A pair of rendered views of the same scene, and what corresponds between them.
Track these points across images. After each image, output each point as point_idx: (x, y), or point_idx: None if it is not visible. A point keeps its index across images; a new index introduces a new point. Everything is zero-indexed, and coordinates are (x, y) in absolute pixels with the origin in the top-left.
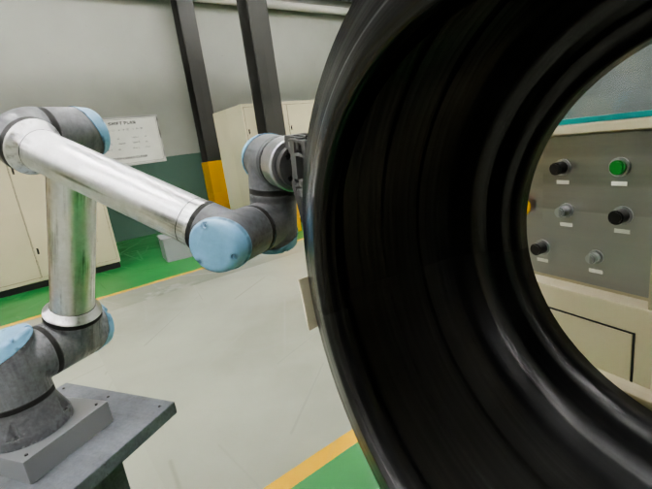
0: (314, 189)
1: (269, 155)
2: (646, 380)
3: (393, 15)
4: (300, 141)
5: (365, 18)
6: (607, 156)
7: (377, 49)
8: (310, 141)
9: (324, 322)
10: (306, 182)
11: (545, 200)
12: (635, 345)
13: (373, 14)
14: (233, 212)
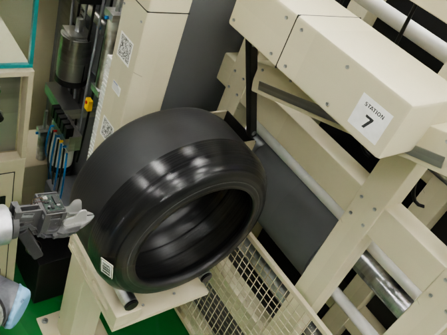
0: (149, 231)
1: (9, 231)
2: (20, 189)
3: (203, 193)
4: (62, 213)
5: (193, 192)
6: None
7: (197, 198)
8: (150, 219)
9: (132, 267)
10: (139, 231)
11: None
12: (14, 176)
13: (196, 191)
14: (3, 283)
